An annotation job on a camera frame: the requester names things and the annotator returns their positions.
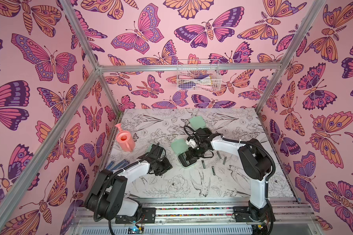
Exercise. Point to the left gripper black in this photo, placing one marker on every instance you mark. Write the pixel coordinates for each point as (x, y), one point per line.
(166, 166)

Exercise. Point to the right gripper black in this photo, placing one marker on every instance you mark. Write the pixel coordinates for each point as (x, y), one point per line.
(187, 152)

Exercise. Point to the green nail clipper case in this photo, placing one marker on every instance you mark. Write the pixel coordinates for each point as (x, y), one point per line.
(149, 148)

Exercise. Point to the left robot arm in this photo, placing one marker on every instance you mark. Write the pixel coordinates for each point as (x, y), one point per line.
(107, 199)

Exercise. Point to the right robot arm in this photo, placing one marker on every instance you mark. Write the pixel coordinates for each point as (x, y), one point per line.
(256, 161)

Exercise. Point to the blue dotted work glove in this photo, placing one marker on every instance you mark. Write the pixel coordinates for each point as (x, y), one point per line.
(113, 165)

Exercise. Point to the pink watering can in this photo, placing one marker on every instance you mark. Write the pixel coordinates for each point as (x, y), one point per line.
(125, 139)

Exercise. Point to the green circuit board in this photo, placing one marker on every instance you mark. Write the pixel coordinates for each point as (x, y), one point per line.
(135, 230)

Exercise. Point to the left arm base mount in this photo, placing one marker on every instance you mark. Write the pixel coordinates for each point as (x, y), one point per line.
(142, 215)

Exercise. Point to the white wire wall basket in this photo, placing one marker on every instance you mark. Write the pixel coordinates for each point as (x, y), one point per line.
(198, 75)

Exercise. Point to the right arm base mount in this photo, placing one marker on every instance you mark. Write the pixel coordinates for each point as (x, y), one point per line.
(253, 214)

